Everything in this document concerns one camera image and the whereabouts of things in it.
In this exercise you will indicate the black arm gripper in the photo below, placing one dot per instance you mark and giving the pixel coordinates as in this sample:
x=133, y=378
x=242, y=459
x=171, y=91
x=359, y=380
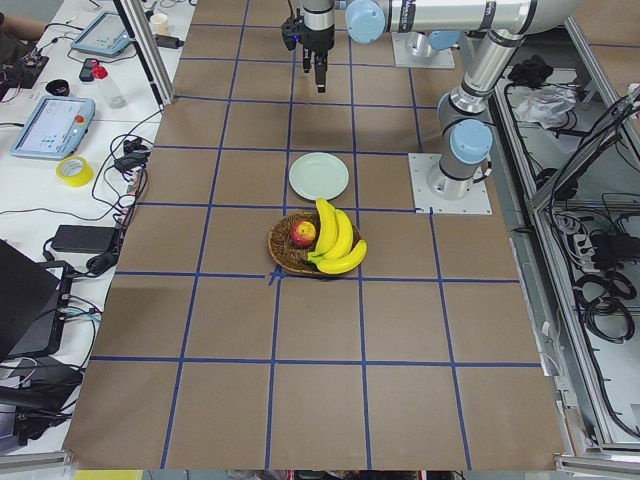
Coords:
x=319, y=41

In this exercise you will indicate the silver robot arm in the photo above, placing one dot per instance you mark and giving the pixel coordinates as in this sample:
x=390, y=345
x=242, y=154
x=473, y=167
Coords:
x=312, y=25
x=467, y=141

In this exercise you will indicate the pale green plate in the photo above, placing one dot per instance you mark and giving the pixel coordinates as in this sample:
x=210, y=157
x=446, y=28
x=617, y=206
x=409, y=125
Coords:
x=318, y=175

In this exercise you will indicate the paper cup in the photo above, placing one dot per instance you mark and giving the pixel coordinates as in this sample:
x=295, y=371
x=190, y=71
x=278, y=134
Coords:
x=160, y=23

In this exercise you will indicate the red yellow apple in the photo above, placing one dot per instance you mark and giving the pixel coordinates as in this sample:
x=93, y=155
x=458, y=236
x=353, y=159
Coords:
x=303, y=234

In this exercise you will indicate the yellow banana bunch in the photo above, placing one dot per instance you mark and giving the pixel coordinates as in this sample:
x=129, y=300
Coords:
x=336, y=252

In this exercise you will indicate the clear bottle red cap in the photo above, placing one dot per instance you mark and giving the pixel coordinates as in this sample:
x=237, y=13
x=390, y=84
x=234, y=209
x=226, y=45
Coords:
x=110, y=90

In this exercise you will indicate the woven wicker basket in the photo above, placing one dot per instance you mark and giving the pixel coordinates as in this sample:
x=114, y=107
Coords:
x=294, y=258

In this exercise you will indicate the blue teach pendant far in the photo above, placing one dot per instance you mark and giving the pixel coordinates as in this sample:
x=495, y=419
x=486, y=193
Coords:
x=105, y=36

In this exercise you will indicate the blue teach pendant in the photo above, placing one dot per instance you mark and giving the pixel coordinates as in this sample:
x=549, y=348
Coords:
x=105, y=36
x=55, y=128

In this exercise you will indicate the crumpled white cloth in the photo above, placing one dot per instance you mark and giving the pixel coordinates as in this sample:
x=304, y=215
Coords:
x=549, y=107

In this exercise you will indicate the blue teach pendant near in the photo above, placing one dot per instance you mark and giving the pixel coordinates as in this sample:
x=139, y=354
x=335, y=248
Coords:
x=55, y=128

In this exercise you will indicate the yellow tape roll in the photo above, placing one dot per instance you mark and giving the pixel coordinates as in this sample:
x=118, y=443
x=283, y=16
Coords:
x=74, y=171

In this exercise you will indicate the black power adapter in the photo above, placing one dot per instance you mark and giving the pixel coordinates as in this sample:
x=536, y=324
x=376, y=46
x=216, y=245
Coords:
x=83, y=239

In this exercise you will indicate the black laptop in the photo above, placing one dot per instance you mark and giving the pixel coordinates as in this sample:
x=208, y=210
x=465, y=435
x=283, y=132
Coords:
x=33, y=297

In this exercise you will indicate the aluminium frame post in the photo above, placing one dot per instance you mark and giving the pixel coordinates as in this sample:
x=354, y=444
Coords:
x=137, y=27

